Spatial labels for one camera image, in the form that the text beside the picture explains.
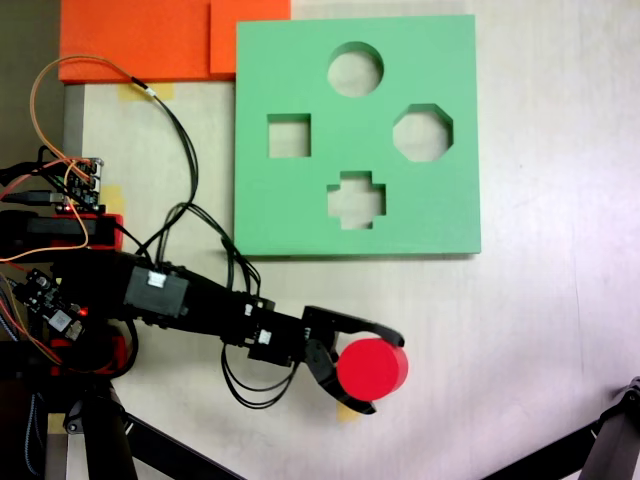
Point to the black tripod leg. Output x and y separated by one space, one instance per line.
617 440
107 455

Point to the black circuit board with label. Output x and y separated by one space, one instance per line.
47 300

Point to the orange foam block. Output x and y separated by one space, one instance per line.
150 40

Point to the green shape sorter board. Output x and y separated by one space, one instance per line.
440 210

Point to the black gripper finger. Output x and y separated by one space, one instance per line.
325 370
365 326

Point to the thin black tripod strut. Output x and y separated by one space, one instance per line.
185 447
545 452

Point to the red and black table clamp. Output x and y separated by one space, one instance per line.
100 357
65 230

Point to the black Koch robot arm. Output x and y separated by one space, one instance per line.
155 295

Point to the yellow masking tape piece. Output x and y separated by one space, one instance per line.
160 91
115 200
347 414

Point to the red cylinder block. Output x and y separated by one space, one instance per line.
372 370

